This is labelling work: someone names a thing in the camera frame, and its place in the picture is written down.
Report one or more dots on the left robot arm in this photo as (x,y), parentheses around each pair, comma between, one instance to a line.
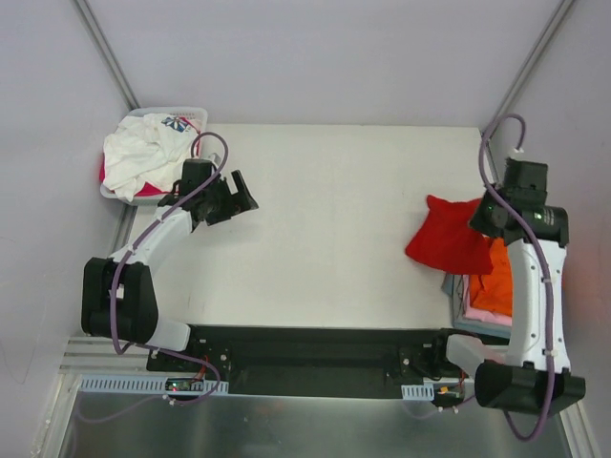
(118,295)

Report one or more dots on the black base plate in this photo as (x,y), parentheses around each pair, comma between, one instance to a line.
(314,362)

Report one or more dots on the aluminium frame rail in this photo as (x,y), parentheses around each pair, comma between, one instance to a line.
(97,356)

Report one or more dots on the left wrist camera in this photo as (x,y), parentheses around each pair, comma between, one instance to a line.
(195,172)

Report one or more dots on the right cable duct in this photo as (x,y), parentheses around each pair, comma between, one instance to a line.
(418,393)

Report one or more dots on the orange folded t-shirt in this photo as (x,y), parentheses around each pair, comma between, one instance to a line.
(494,292)

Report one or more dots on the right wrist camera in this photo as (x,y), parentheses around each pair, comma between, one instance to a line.
(524,182)

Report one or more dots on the light blue folded shirt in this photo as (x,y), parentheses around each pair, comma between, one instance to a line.
(458,290)

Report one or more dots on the white laundry basket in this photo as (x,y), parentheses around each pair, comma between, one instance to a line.
(157,157)

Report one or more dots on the white crumpled t-shirt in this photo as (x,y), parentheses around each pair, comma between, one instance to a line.
(153,152)

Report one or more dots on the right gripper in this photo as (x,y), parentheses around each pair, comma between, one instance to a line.
(484,219)

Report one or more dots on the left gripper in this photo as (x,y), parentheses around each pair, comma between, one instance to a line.
(229,200)

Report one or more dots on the left cable duct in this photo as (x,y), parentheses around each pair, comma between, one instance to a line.
(154,385)

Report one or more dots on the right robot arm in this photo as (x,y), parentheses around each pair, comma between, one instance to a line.
(534,375)

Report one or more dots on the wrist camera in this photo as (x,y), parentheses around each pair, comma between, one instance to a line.
(195,172)
(524,182)

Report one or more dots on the cable duct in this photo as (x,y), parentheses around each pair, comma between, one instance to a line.
(154,385)
(418,393)

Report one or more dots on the red t-shirt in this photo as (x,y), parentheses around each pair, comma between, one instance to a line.
(446,241)

